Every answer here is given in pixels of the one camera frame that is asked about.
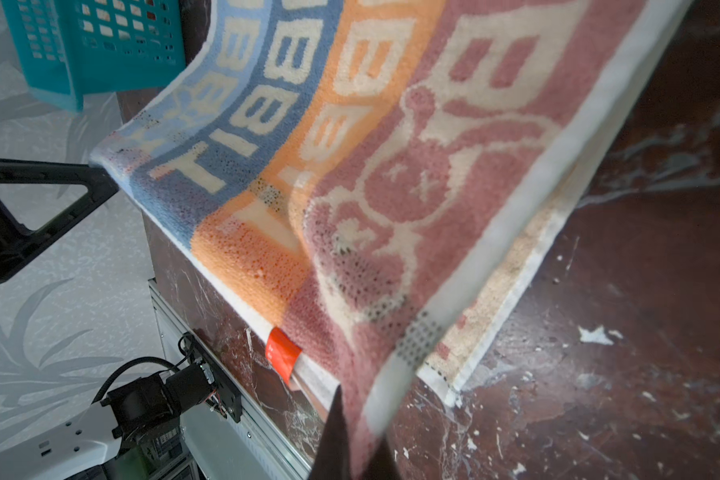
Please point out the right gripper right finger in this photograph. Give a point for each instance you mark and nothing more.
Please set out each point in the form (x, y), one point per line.
(382, 465)

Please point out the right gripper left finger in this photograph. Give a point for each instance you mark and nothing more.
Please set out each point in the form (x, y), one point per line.
(333, 459)

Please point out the teal plastic basket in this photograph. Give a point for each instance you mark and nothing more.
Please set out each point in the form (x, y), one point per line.
(70, 49)

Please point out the striped multicolour rabbit towel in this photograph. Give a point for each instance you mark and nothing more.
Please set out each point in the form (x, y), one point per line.
(348, 174)

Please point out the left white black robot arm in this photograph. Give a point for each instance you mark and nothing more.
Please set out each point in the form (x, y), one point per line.
(139, 397)

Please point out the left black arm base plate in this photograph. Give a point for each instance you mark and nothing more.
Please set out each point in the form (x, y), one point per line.
(226, 399)

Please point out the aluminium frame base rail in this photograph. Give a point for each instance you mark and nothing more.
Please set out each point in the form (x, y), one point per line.
(254, 448)

